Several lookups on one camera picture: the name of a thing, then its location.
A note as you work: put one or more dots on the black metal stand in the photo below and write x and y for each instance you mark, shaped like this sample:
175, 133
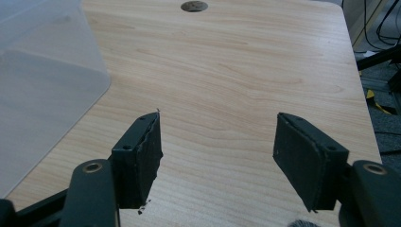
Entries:
378, 58

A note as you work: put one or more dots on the clear plastic storage box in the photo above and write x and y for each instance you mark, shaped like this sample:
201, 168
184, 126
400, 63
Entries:
41, 94

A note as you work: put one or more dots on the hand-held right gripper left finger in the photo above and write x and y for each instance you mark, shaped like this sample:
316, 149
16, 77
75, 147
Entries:
135, 170

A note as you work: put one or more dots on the yellow black floor tape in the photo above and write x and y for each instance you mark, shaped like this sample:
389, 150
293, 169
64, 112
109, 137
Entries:
371, 94

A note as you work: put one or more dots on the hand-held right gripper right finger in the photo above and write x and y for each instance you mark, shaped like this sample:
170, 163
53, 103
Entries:
299, 164

